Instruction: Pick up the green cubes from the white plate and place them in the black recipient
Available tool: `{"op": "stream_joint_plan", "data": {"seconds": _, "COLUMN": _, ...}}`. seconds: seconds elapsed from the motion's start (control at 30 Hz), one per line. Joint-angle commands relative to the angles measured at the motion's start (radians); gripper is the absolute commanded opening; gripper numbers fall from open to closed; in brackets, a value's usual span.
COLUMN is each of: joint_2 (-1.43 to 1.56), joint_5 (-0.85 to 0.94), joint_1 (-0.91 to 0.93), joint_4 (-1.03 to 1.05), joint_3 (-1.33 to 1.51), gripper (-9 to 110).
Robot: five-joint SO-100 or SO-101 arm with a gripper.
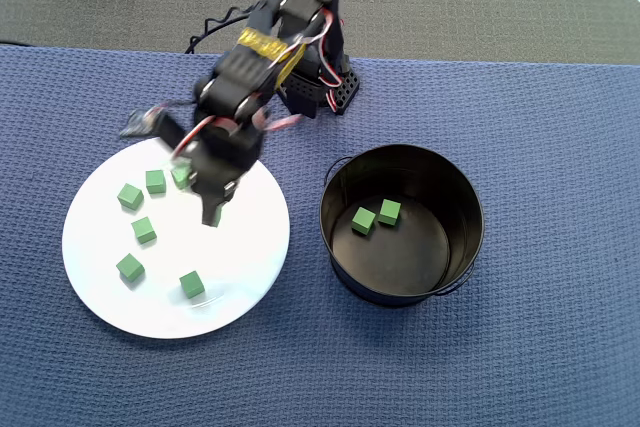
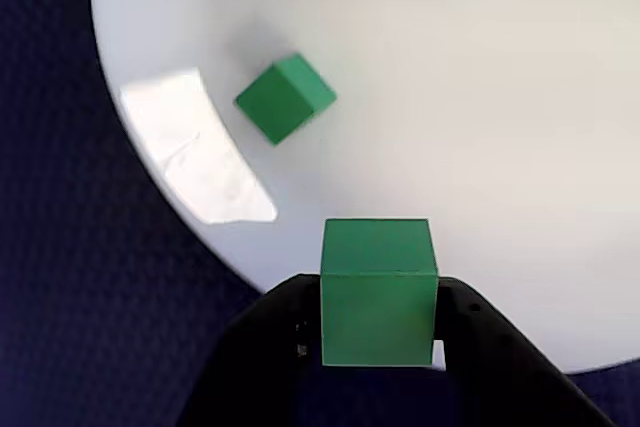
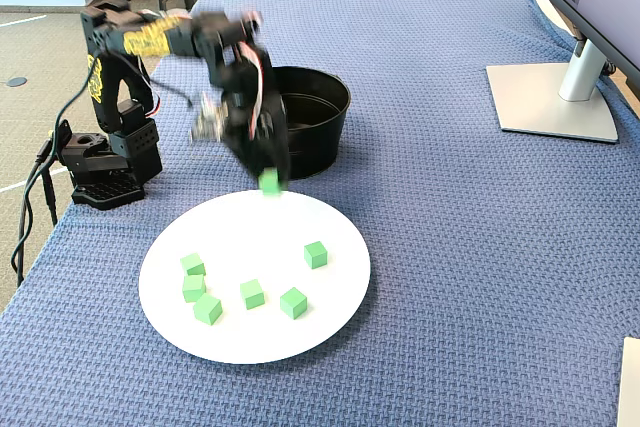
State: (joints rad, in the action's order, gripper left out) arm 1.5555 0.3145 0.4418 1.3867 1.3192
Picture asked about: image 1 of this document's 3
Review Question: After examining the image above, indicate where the blue woven cloth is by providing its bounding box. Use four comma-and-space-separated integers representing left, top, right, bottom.
0, 44, 640, 427

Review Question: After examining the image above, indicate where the white round plate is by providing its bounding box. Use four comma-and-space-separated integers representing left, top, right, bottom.
61, 137, 292, 341

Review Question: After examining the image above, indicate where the black metal bucket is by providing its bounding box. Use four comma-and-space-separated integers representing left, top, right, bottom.
318, 143, 486, 309

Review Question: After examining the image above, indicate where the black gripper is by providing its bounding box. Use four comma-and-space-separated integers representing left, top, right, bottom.
191, 123, 265, 228

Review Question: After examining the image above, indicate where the black usb cable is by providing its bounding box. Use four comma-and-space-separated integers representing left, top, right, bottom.
184, 5, 256, 56

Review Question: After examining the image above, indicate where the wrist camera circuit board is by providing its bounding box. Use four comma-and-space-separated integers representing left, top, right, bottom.
118, 107, 186, 148

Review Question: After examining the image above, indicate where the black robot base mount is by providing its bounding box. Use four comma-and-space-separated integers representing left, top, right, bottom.
279, 54, 361, 118

